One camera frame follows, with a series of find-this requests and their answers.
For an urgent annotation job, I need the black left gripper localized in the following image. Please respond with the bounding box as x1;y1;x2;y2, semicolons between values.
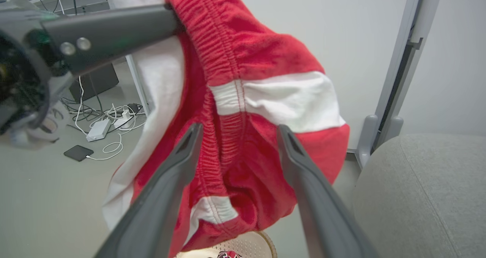
0;3;183;136

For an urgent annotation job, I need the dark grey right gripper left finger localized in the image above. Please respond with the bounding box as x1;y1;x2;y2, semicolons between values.
94;123;204;258

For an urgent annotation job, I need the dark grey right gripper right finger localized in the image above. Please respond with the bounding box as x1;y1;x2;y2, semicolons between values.
276;124;380;258

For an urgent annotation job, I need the red and white garment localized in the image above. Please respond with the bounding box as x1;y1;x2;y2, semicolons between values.
102;0;350;258

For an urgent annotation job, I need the cream perforated laundry basket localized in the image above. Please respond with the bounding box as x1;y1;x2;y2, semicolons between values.
175;231;278;258

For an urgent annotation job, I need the black box under desk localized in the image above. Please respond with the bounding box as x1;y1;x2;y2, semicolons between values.
68;63;120;104

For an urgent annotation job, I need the white desk leg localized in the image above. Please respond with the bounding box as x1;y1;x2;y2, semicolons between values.
125;54;153;117

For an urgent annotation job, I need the white plug adapter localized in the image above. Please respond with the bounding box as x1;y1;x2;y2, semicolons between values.
113;109;132;130

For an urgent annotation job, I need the black smartphone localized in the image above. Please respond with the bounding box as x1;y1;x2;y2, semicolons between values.
63;145;94;162

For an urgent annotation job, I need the white power adapter brick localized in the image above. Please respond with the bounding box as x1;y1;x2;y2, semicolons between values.
86;118;111;142

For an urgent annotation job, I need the grey fabric sofa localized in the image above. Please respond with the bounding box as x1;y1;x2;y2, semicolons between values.
351;133;486;258

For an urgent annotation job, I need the white charging cable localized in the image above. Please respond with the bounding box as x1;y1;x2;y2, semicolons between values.
87;132;124;161

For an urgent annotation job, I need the black floor cable bundle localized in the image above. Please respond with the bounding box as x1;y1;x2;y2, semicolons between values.
61;97;145;135

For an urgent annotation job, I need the grey metal partition post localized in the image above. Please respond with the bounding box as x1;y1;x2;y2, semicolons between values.
355;0;445;168

